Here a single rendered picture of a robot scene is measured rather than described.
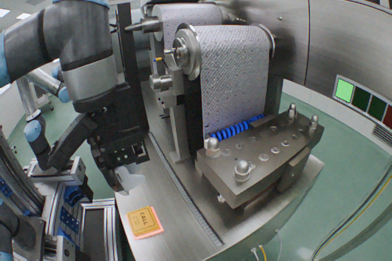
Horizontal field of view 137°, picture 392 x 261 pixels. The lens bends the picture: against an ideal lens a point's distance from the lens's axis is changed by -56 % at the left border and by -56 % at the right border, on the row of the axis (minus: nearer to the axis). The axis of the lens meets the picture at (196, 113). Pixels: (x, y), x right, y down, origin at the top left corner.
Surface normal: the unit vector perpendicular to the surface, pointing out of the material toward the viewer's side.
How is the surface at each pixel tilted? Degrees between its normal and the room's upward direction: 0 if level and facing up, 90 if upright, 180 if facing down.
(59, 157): 87
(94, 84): 90
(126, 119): 90
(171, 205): 0
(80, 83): 90
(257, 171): 0
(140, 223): 0
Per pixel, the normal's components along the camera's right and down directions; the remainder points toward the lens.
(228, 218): -0.06, -0.87
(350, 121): -0.88, 0.28
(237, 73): 0.47, 0.41
